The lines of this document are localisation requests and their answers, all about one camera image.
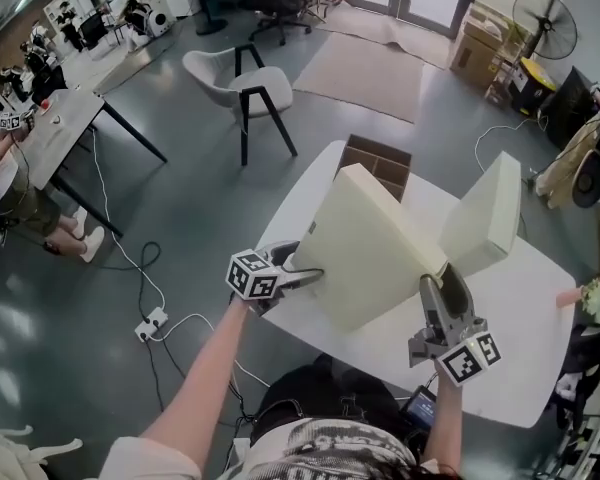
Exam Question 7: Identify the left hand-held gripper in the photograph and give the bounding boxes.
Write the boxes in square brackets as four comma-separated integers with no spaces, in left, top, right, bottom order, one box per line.
[224,239,326,318]

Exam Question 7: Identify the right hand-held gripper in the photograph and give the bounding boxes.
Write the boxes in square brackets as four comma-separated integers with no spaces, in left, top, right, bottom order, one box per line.
[407,262,502,388]

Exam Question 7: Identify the large cream foam item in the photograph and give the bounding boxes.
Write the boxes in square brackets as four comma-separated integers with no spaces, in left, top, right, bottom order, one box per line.
[293,162,449,333]

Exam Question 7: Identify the small cream foam item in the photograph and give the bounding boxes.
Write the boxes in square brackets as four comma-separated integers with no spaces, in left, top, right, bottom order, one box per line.
[437,151,523,276]

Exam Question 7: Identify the person's right forearm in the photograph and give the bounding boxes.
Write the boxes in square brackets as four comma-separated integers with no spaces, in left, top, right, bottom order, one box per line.
[422,373,464,475]

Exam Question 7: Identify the person's left forearm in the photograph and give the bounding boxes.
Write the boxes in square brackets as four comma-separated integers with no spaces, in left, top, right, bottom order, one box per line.
[138,295,261,442]

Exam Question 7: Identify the small black screen device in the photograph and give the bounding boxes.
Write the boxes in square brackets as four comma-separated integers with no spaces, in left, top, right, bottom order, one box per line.
[398,385,438,429]

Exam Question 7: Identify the person's black trousers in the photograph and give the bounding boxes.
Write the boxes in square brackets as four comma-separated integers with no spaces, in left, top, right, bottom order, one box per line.
[252,352,407,444]

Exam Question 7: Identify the brown divided cardboard box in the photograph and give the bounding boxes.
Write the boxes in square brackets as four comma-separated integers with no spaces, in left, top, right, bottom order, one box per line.
[339,134,413,203]

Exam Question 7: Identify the white power strip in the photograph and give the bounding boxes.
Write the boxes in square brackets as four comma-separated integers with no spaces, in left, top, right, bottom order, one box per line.
[133,306,170,343]

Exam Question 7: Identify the beige cloth heap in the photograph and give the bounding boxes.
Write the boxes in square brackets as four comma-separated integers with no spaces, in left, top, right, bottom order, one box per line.
[534,112,600,210]

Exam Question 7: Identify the white chair with black legs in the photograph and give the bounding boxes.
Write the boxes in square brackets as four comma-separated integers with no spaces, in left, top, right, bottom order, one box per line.
[181,43,299,167]

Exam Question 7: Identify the person's patterned white shirt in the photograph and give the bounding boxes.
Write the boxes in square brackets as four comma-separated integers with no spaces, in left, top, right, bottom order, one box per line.
[87,415,434,480]

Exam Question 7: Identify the beige rug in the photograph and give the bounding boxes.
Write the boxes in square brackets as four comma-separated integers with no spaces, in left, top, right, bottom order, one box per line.
[291,31,426,125]

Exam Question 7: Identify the yellow and black box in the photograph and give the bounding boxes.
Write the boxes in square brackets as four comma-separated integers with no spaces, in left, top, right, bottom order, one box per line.
[508,57,560,115]

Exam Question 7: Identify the black case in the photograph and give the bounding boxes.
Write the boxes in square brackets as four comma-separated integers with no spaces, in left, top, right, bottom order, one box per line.
[539,65,600,150]

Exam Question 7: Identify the stack of cardboard boxes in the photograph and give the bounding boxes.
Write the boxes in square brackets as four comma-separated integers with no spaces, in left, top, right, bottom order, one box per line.
[448,1,520,90]

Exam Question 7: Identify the black office chair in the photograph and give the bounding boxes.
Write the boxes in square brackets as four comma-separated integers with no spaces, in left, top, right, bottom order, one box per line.
[246,0,315,47]

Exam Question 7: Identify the grey table with black legs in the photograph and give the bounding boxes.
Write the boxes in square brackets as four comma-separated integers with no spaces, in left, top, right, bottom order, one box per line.
[9,87,169,240]

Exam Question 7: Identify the black standing fan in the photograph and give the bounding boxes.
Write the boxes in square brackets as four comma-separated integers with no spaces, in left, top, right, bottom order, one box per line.
[511,0,580,64]

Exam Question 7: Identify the white cloth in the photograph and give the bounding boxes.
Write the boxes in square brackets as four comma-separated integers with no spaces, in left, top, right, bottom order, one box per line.
[0,423,84,480]

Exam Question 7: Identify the white cable with plug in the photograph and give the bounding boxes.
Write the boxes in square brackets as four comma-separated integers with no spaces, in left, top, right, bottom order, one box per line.
[152,312,272,389]

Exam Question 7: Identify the black floor cable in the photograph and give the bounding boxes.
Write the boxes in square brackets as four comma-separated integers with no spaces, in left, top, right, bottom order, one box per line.
[97,240,162,319]

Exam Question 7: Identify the thin white floor cable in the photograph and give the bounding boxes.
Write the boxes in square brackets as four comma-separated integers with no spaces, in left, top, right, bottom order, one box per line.
[474,116,547,175]

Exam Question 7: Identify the long white cable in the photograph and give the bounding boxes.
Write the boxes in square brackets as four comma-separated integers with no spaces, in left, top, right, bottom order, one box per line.
[88,126,167,314]

